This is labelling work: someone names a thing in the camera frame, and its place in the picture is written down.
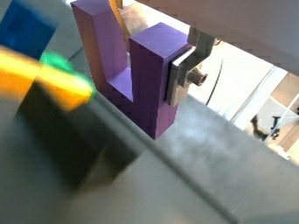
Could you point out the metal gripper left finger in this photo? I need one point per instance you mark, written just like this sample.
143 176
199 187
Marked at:
117 5

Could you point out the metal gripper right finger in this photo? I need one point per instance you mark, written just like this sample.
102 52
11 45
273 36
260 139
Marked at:
185 67

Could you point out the purple U-shaped block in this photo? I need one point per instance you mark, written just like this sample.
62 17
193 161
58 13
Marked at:
130 67

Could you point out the blue U-shaped block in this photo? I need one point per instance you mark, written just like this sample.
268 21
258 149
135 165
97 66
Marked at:
26 29

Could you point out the yellow long bar block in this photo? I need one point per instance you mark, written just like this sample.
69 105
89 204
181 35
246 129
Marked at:
21 71

